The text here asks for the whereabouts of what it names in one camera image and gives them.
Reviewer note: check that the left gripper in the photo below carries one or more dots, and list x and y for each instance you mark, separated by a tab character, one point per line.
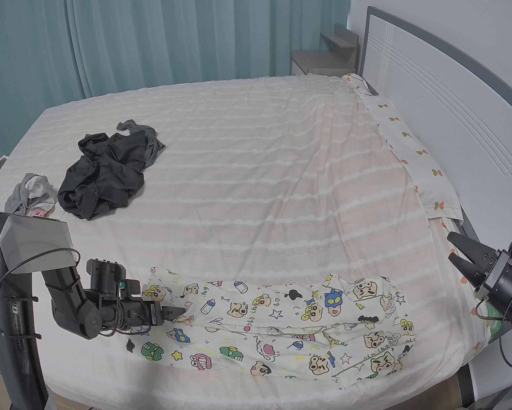
136	314

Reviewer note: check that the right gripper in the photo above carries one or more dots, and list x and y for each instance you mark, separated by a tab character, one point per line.
508	284

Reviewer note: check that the white printed pyjama top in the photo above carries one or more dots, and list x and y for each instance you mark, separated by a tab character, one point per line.
281	314

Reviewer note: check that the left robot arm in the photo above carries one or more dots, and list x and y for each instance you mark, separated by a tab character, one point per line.
8	314

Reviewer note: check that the white printed pillow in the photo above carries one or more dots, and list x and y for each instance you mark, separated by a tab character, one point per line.
422	165

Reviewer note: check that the pink garment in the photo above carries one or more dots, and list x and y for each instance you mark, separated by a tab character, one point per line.
40	212

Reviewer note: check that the black garment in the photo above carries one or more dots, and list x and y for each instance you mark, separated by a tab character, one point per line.
102	177

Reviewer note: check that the grey and white garment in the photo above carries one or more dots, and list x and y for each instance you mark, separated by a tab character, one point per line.
29	186

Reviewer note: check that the dark grey garment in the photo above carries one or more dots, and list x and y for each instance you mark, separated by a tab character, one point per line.
130	125

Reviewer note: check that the bed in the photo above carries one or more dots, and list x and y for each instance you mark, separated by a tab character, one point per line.
260	165

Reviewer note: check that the grey bedside table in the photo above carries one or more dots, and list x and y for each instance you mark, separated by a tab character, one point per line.
320	58

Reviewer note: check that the blue-green curtain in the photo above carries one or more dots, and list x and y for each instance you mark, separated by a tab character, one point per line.
25	49
196	24

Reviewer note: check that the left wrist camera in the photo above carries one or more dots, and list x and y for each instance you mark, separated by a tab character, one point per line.
131	288

